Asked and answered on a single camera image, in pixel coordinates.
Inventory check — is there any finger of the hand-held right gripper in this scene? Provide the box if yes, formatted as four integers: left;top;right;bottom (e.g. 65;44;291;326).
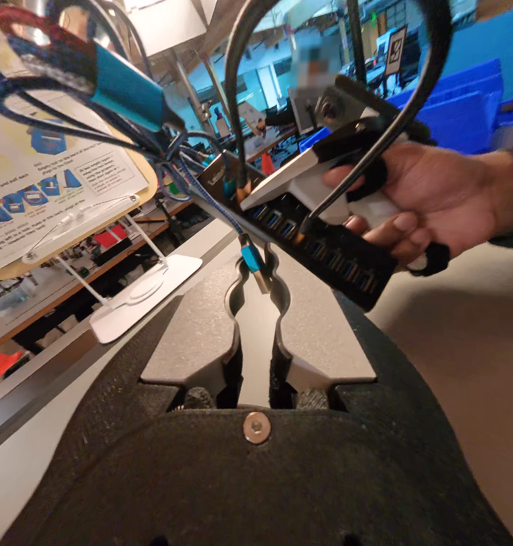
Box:
241;147;326;212

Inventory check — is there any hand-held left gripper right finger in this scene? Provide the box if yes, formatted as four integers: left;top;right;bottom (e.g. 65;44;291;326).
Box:
266;243;377;402

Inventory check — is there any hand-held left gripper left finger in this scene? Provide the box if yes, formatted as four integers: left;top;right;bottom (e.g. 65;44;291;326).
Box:
140;256;245;407

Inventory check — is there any orange plug black usb cable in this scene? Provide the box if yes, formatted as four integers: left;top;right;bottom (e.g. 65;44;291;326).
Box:
224;0;453;246

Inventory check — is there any black usb hub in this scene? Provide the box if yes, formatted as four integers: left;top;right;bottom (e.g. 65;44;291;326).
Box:
197;149;398;312

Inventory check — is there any blue braided multi-plug usb cable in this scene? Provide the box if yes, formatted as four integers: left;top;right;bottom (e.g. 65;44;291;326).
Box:
0;0;274;295

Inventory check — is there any person's right forearm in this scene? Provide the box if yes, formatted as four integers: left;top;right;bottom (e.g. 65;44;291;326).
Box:
489;144;513;249

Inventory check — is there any person's right hand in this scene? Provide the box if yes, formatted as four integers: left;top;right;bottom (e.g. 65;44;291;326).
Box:
322;143;513;271

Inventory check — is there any blue plastic storage bin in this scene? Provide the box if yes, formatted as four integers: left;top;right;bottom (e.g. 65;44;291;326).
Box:
384;60;506;155
299;127;333;153

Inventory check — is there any white document stand wooden board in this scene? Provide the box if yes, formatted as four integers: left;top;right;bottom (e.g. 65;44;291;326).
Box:
0;64;204;344

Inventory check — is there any black white marker sign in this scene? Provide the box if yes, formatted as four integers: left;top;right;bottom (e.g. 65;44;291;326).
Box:
384;26;408;77

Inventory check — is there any red box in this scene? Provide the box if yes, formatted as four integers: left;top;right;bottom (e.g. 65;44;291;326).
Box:
95;224;129;248

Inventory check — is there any wooden edged work table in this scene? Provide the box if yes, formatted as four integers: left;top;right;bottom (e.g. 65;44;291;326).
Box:
0;200;197;355

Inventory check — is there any white softbox light on stand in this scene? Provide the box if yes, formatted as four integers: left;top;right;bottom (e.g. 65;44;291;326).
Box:
124;0;219;129

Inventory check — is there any laminated instruction sheet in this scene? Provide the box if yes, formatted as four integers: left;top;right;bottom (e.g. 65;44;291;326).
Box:
0;73;150;269

